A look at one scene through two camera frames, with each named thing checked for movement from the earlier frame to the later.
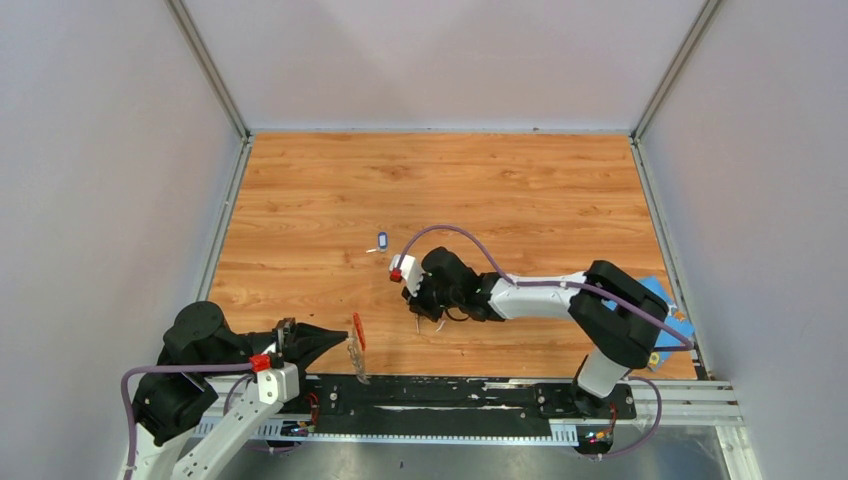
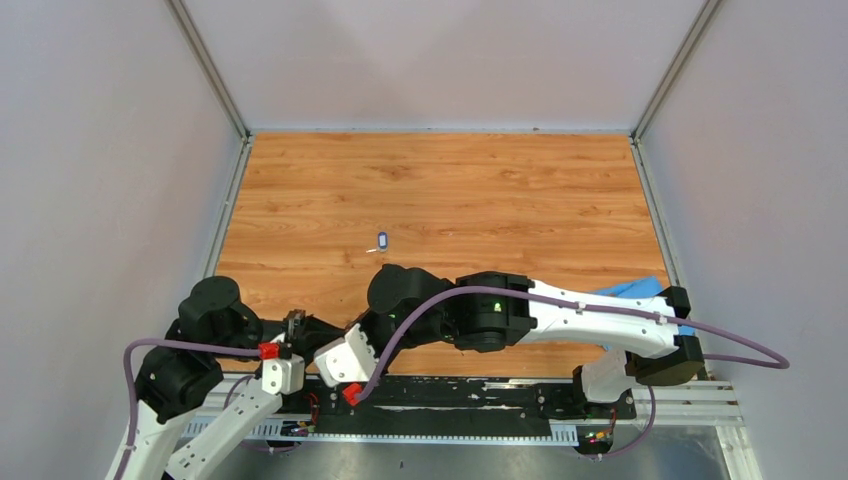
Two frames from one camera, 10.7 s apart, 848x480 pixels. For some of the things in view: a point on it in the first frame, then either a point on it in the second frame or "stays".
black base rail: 451,407 stays
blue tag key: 383,240 stays
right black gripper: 417,304 -> 364,324
